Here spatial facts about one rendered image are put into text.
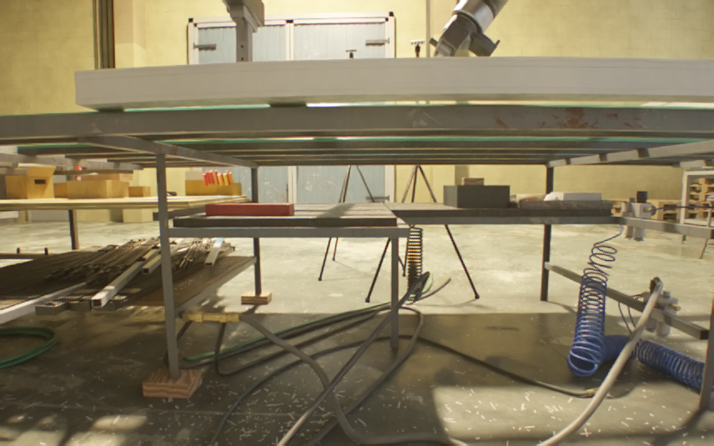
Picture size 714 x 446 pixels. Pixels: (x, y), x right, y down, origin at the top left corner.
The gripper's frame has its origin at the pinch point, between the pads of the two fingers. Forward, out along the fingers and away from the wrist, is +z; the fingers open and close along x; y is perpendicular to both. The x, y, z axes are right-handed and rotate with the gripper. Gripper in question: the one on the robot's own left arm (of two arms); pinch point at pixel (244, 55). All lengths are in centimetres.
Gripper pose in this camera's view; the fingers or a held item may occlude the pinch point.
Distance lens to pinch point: 83.6
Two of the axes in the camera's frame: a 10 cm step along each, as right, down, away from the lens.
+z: 0.1, 9.9, 1.0
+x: -0.5, 1.0, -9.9
